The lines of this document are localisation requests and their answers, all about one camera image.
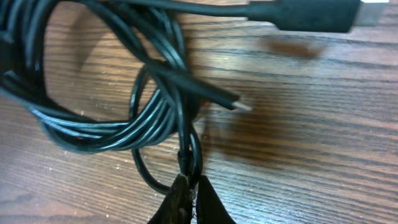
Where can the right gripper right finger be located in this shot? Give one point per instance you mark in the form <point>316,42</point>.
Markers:
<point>209,208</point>

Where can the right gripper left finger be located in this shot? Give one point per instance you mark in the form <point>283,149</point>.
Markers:
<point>177,206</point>

